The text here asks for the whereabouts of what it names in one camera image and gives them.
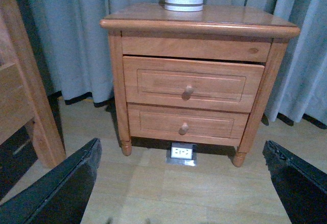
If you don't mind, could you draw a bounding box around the grey curtain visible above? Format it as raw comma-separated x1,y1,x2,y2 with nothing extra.
17,0,326,123

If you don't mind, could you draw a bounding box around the wooden drawer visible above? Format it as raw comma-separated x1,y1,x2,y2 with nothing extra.
123,56,264,113
128,104,248,146

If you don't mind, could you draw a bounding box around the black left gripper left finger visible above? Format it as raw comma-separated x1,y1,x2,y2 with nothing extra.
1,138,102,223

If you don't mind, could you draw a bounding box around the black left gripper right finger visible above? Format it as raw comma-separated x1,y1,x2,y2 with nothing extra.
263,141,326,223

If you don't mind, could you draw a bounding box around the wooden bed frame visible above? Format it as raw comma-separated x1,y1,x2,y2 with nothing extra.
1,0,66,168

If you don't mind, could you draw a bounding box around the floor power socket box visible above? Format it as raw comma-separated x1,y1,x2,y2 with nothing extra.
166,142,197,167

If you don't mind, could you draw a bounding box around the wooden nightstand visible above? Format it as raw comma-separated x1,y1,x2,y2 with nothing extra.
100,4,300,167

